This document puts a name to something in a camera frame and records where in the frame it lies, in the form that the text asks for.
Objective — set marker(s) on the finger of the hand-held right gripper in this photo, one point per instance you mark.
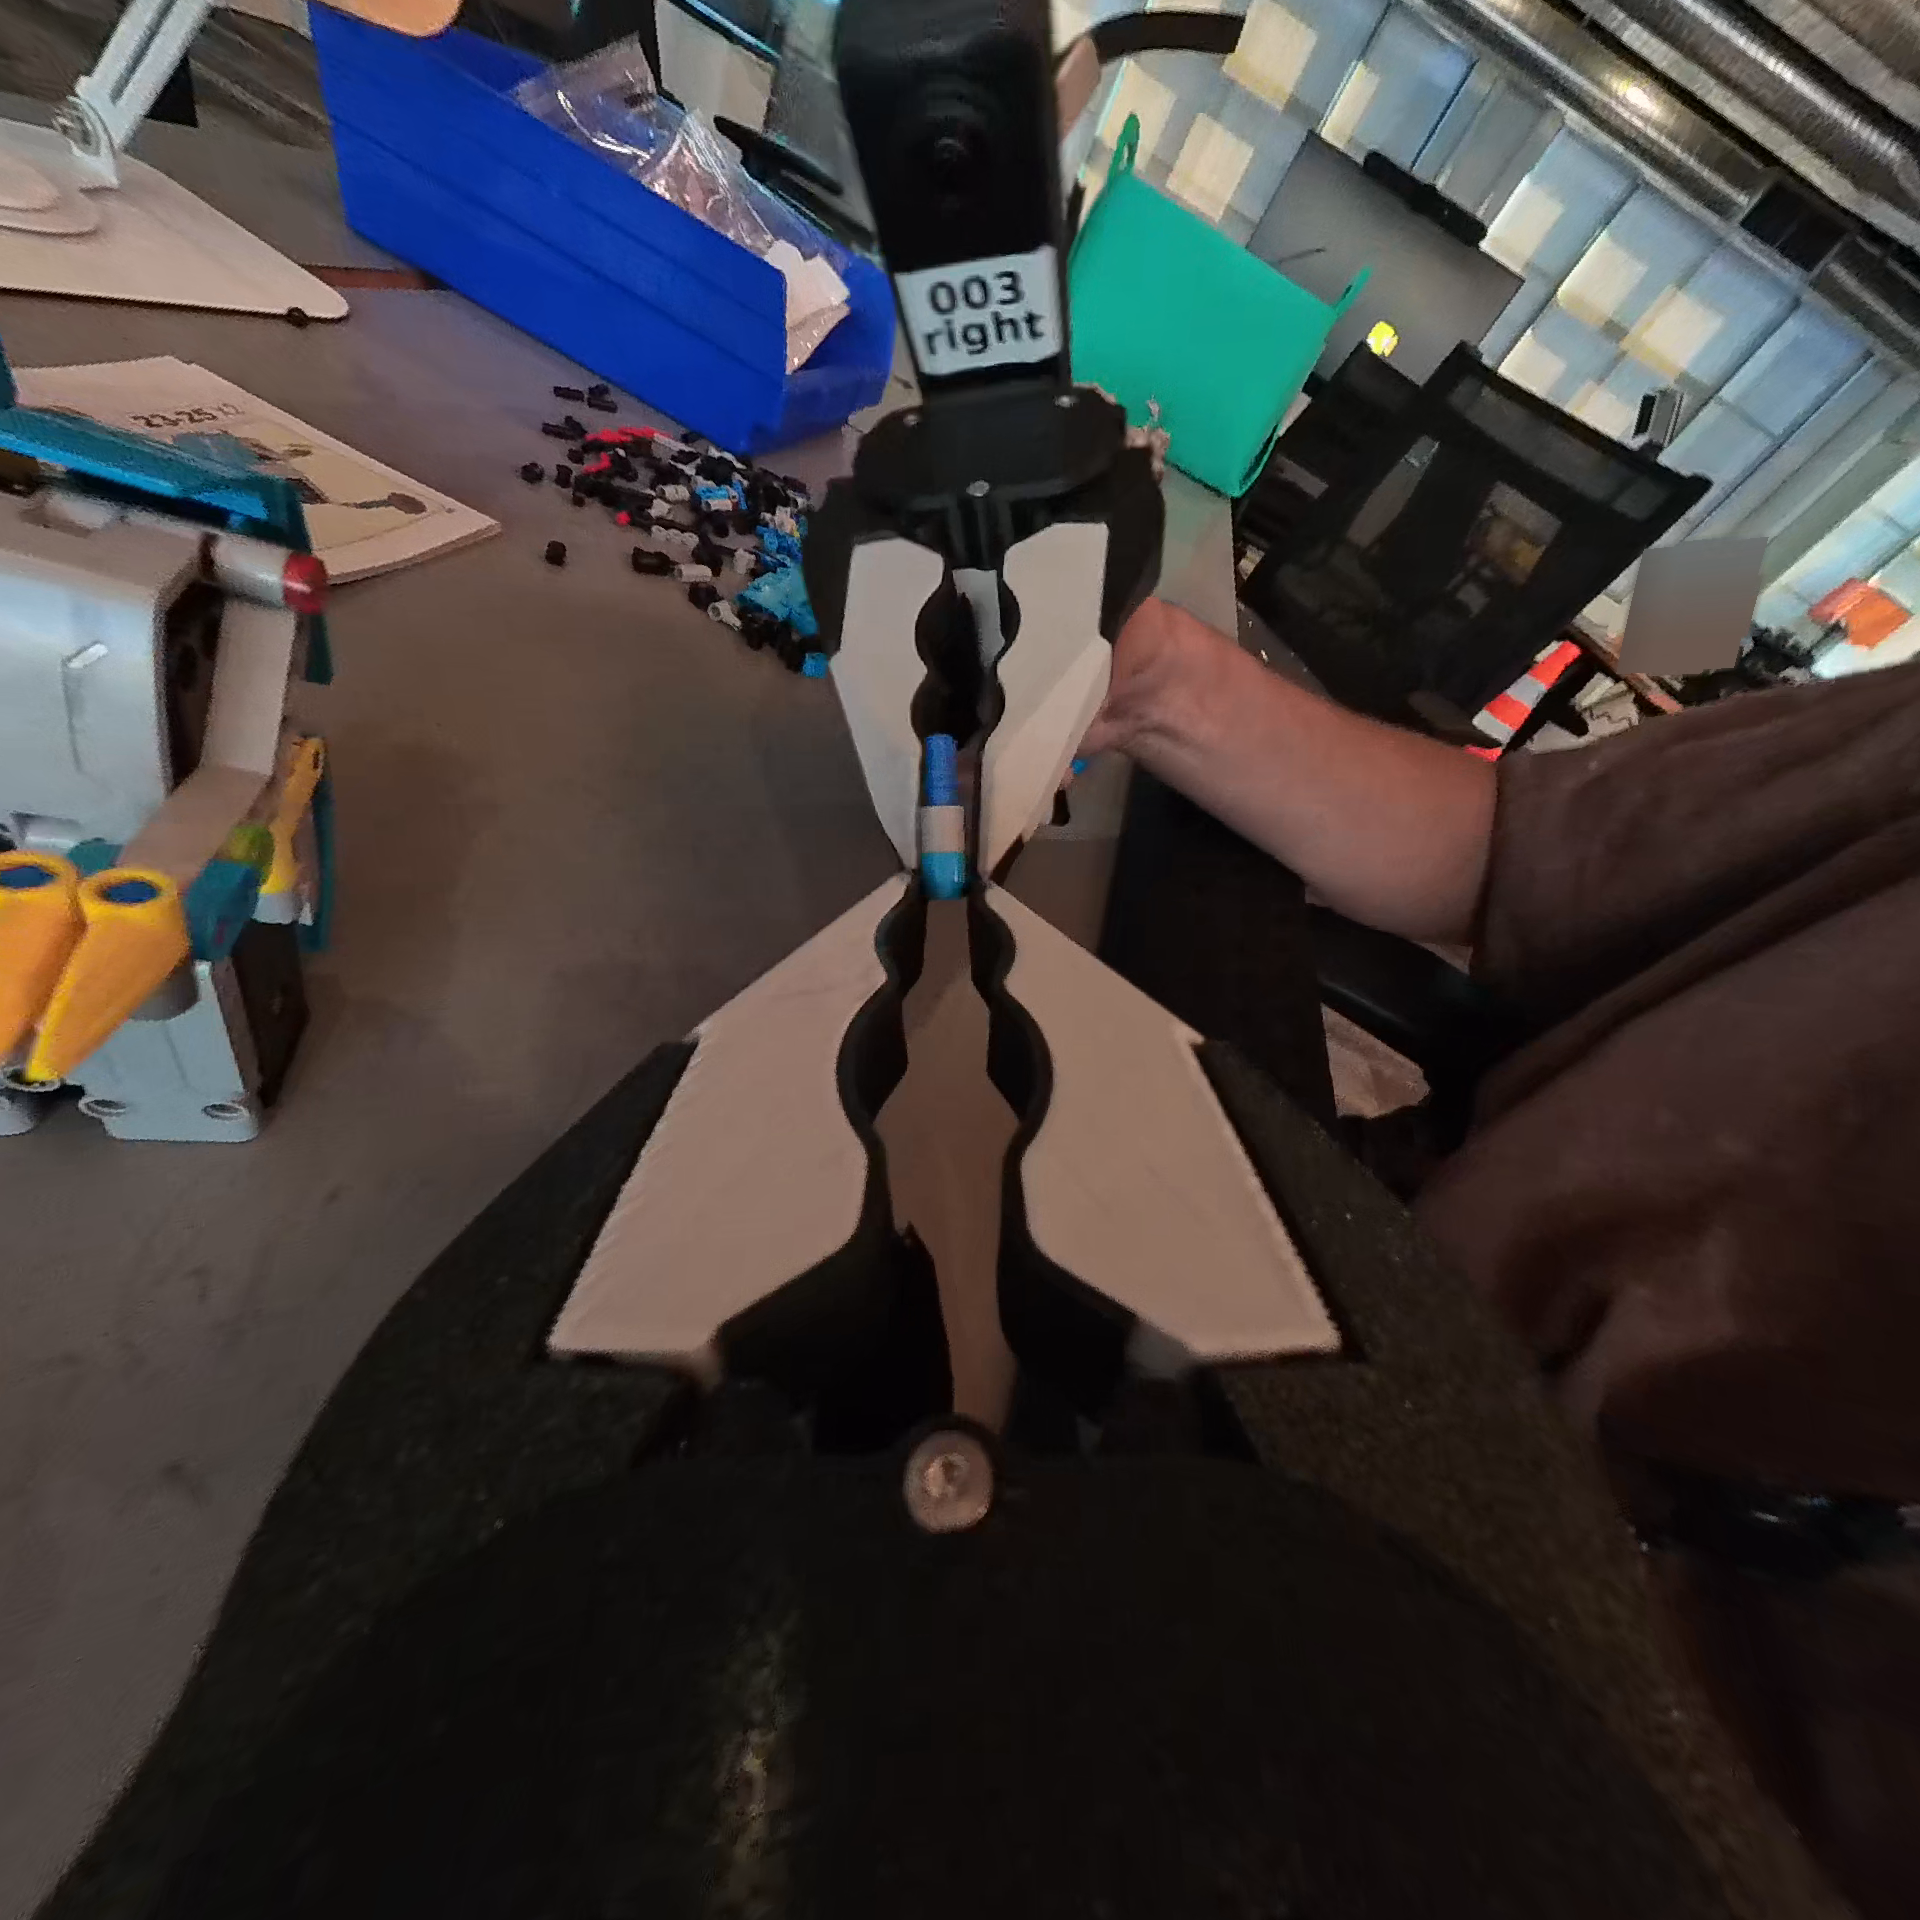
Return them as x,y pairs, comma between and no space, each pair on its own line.
876,661
1057,675

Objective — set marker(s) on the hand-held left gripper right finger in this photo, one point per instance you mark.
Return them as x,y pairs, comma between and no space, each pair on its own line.
1154,1187

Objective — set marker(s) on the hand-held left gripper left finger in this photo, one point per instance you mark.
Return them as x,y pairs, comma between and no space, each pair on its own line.
720,1187

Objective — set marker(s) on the teal short beam with pins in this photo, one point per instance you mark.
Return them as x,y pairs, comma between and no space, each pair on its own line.
943,832

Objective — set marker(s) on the pile of small building pieces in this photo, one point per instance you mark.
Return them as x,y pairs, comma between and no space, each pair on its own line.
706,496

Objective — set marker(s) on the blue grey toy robot model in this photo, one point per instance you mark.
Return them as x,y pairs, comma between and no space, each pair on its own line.
92,645

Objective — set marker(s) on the person's right forearm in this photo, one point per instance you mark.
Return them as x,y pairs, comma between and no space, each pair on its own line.
1351,811

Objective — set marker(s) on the white desk lamp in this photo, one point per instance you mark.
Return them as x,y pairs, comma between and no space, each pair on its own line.
134,257

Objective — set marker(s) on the person's right hand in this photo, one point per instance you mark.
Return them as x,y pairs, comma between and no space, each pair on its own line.
1149,675

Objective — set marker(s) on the clear plastic bag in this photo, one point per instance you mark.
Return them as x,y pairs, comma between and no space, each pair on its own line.
706,167

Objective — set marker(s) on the teal green bag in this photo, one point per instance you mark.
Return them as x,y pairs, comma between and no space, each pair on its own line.
1186,300

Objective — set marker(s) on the black office chair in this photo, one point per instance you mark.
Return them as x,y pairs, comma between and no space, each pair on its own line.
1441,509

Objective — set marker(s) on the blue storage bin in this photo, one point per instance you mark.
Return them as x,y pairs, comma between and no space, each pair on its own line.
526,211

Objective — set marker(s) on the orange white striped cone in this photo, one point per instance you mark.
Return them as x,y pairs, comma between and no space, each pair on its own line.
1523,706

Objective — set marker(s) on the folded instruction booklet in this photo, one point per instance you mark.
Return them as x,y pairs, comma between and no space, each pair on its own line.
377,496

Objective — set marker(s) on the person's brown clothing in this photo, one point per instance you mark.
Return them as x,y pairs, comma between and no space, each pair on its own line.
1727,1124

